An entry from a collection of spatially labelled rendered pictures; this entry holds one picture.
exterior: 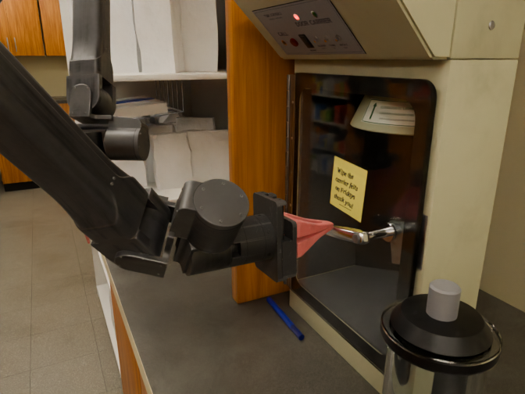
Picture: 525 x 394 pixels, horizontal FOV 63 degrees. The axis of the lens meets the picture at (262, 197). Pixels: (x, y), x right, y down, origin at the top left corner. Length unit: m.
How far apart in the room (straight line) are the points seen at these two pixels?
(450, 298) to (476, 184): 0.19
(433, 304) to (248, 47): 0.52
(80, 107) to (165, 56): 0.92
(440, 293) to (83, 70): 0.64
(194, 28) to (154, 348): 1.30
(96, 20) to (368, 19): 0.50
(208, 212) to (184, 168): 1.30
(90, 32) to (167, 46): 0.84
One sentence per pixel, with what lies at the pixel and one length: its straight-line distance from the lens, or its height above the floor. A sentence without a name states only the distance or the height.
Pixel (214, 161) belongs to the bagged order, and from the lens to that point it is 1.77.
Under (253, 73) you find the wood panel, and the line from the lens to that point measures 0.78.
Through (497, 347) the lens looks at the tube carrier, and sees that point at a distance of 0.46.
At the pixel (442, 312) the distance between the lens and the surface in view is 0.44.
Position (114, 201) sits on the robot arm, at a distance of 0.44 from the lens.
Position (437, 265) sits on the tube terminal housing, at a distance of 0.58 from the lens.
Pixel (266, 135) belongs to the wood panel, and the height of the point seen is 1.28.
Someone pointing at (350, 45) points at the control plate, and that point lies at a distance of 0.57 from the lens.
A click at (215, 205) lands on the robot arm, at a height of 1.27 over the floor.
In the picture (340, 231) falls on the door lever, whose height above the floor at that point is 1.20.
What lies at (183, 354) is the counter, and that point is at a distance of 0.78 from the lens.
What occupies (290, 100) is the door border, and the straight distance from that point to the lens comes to 0.75.
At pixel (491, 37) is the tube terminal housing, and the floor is 1.43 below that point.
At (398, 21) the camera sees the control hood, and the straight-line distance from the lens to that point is 0.48.
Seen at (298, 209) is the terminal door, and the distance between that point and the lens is 0.76.
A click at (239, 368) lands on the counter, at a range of 0.74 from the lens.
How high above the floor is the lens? 1.41
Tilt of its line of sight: 18 degrees down
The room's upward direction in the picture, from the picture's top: straight up
